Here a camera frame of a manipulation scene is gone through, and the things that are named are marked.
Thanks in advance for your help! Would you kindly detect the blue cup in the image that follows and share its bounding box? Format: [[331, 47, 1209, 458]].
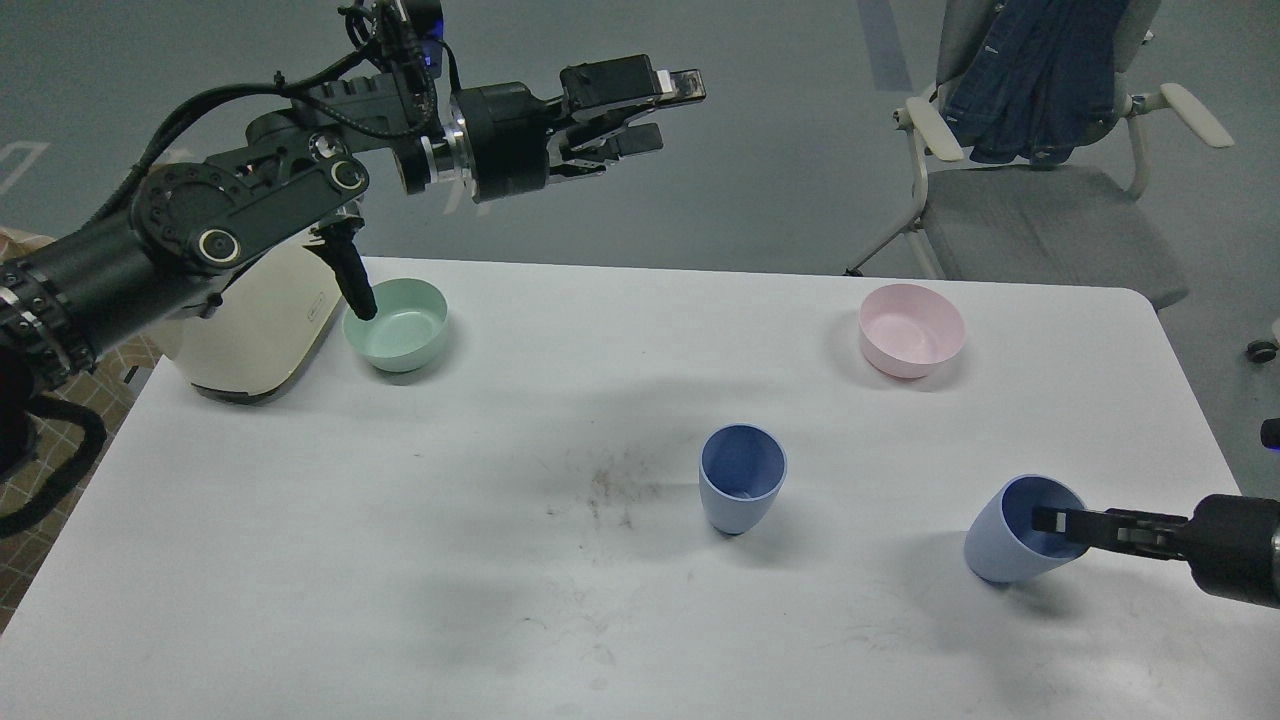
[[963, 475, 1087, 584], [698, 424, 788, 536]]

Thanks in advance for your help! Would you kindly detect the black chair caster wheel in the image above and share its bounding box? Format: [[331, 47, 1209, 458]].
[[1244, 340, 1279, 364]]

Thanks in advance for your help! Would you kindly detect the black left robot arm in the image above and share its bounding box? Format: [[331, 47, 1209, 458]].
[[3, 1, 707, 537]]

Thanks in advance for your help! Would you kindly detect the cream white toaster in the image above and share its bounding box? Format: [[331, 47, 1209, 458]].
[[147, 238, 342, 404]]

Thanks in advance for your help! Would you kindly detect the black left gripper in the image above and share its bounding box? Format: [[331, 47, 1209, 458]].
[[451, 58, 707, 204]]

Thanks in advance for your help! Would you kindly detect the mint green bowl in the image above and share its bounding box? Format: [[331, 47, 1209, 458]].
[[340, 278, 452, 373]]

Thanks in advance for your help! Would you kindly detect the pink bowl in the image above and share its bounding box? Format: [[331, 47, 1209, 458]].
[[858, 283, 966, 380]]

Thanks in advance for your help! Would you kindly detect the blue denim jacket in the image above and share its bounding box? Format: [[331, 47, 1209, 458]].
[[941, 1, 1128, 167]]

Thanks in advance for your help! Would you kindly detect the grey office chair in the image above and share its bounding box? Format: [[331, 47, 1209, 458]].
[[846, 1, 1233, 309]]

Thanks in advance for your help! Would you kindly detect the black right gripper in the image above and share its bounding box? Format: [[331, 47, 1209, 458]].
[[1032, 495, 1279, 609]]

